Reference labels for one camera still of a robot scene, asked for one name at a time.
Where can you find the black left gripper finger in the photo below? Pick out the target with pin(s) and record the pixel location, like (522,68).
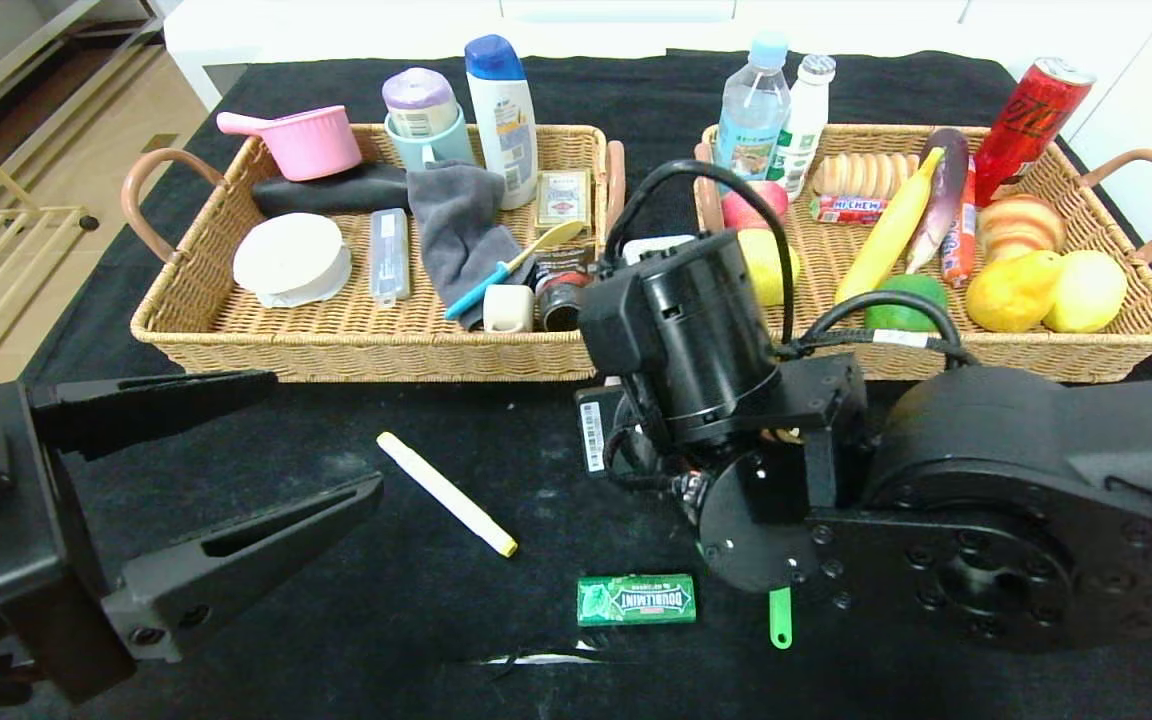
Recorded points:
(151,610)
(156,405)

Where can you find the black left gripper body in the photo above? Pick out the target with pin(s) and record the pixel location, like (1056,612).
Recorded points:
(24,520)

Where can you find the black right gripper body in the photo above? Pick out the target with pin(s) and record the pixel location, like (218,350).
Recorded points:
(594,437)

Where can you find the green lime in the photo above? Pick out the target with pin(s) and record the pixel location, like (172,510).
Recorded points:
(901,318)

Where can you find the yellow banana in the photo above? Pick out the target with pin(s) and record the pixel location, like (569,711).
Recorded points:
(886,240)

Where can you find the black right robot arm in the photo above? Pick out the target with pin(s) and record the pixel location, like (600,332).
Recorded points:
(986,500)

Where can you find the black red cylinder can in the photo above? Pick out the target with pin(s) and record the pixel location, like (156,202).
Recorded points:
(558,300)

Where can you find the small white cup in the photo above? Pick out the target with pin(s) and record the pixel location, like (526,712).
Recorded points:
(508,308)

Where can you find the white marker yellow tip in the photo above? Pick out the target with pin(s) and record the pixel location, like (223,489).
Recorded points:
(441,488)

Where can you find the green gum pack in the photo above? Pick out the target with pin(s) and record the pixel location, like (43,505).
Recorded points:
(636,600)

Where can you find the white round container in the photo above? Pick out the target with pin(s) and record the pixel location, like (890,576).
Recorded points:
(288,256)

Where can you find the wooden rolling rack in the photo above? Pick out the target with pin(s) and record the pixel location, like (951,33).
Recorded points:
(46,211)

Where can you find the small printed card box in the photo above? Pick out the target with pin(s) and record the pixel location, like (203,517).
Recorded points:
(563,201)

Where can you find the yellow lemon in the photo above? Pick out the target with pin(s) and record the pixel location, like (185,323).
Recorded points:
(1091,291)
(761,262)

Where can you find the grey towel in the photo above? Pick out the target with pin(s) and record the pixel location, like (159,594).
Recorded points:
(454,228)

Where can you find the red apple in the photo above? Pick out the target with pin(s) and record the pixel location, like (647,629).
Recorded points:
(748,215)

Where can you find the clear plastic case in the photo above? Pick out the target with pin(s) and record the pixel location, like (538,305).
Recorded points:
(389,253)

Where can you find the black pouch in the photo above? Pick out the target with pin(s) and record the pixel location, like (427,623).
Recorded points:
(334,190)

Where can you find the pink ribbed saucepan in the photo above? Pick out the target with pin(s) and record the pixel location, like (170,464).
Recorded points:
(308,146)

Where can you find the white shampoo bottle blue cap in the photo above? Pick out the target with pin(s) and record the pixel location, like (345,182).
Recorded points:
(499,128)

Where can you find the teal cup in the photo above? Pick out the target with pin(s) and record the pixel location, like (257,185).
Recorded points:
(449,148)

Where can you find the red candy pack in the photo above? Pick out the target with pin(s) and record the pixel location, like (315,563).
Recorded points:
(841,209)

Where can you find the clear water bottle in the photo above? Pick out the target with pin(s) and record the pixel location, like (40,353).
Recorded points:
(751,118)

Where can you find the purple bag roll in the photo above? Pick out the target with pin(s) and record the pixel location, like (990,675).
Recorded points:
(420,102)

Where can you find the white milk bottle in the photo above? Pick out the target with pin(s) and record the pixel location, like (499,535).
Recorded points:
(804,118)

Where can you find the red sausage stick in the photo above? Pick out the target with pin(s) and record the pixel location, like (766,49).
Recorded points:
(960,250)

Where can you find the orange yellow pear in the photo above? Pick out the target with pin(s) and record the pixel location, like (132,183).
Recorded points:
(1011,293)

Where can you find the purple eggplant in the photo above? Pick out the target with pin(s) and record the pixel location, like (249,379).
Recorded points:
(948,170)

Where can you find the striped round bread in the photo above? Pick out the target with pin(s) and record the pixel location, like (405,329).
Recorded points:
(1021,226)

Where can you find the red drink can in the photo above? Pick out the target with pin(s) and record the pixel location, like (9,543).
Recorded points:
(1031,125)

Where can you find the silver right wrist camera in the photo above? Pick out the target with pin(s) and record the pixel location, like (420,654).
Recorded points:
(656,250)

